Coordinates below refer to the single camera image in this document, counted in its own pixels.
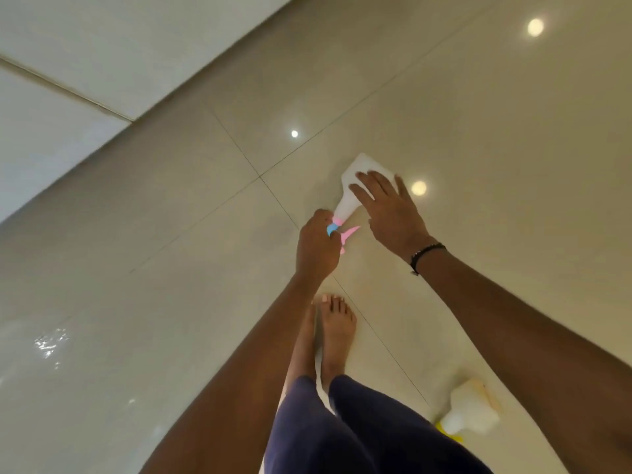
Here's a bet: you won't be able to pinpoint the person's right foot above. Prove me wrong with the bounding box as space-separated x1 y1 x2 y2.
315 294 357 393

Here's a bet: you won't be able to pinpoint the black bead bracelet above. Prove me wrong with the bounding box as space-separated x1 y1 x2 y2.
409 243 447 276

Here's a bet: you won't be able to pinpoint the dark purple trousers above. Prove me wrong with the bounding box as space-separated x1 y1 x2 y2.
263 374 494 474

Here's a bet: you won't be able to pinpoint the person's left hand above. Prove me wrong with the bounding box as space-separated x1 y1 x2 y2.
295 208 343 288

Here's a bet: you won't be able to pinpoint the person's right forearm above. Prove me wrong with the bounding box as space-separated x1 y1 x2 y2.
414 248 632 474

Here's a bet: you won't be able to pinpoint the white spray bottle pink trigger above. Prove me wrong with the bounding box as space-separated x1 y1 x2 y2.
326 153 396 255

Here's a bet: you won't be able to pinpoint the person's right hand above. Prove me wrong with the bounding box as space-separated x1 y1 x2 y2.
349 171 438 262

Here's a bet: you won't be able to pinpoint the person's left forearm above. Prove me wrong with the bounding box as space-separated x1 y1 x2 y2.
140 272 328 474

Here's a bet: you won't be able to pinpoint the white bottle yellow cap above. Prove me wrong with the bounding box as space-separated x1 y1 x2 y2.
435 378 501 444

